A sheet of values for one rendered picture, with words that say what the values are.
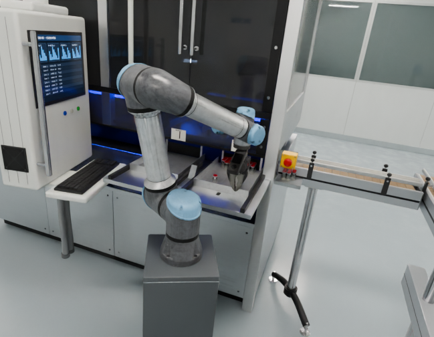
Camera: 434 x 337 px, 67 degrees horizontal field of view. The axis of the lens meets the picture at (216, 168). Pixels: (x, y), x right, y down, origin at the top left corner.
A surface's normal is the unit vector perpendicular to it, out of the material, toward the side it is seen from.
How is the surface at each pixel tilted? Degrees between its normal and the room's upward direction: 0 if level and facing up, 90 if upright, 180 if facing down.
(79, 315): 0
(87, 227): 90
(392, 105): 90
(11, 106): 90
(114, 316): 0
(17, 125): 90
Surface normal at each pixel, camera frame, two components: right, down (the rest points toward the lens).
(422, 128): -0.33, 0.33
